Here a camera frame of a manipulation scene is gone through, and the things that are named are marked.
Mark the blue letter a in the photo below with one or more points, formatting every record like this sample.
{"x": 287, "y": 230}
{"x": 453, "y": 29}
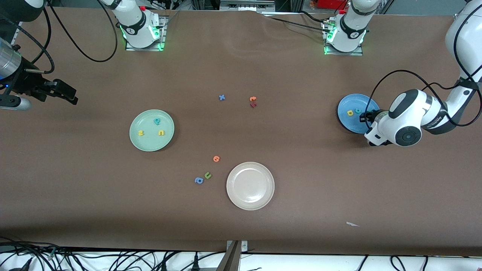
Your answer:
{"x": 196, "y": 180}

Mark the silver metal box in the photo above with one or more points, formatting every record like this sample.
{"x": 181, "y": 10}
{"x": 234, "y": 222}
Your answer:
{"x": 246, "y": 5}

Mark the green plate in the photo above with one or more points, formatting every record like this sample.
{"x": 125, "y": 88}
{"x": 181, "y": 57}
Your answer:
{"x": 150, "y": 141}

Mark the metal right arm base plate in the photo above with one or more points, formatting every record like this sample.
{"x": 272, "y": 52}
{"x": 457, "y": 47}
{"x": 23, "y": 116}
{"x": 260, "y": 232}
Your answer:
{"x": 130, "y": 48}

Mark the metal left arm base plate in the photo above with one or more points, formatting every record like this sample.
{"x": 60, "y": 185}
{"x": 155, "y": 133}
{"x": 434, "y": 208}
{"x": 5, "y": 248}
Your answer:
{"x": 357, "y": 53}

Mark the brown table cover sheet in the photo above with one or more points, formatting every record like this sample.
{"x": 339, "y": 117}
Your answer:
{"x": 75, "y": 195}

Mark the white paper scrap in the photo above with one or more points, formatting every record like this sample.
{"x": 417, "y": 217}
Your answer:
{"x": 351, "y": 224}

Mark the aluminium table leg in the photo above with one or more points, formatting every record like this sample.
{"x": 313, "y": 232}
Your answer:
{"x": 229, "y": 261}

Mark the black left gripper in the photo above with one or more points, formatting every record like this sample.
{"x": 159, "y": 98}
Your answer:
{"x": 370, "y": 116}

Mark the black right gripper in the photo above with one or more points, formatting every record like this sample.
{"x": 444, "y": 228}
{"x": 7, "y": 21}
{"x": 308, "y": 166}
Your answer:
{"x": 27, "y": 83}

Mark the blue plate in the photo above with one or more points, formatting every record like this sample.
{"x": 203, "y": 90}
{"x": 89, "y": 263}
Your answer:
{"x": 348, "y": 122}

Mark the beige plate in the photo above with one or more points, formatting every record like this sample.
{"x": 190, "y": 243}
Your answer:
{"x": 250, "y": 185}

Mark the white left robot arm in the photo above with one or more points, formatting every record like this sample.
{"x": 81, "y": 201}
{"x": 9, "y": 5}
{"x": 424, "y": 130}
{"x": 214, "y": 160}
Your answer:
{"x": 352, "y": 26}

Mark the aluminium frame rail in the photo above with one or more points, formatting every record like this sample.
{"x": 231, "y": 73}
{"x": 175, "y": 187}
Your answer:
{"x": 18, "y": 32}

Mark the silver corner bracket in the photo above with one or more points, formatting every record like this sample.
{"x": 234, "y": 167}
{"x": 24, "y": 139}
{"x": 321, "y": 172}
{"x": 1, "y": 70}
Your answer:
{"x": 244, "y": 246}

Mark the red background object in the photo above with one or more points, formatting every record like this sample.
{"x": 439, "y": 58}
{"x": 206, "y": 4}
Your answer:
{"x": 331, "y": 3}

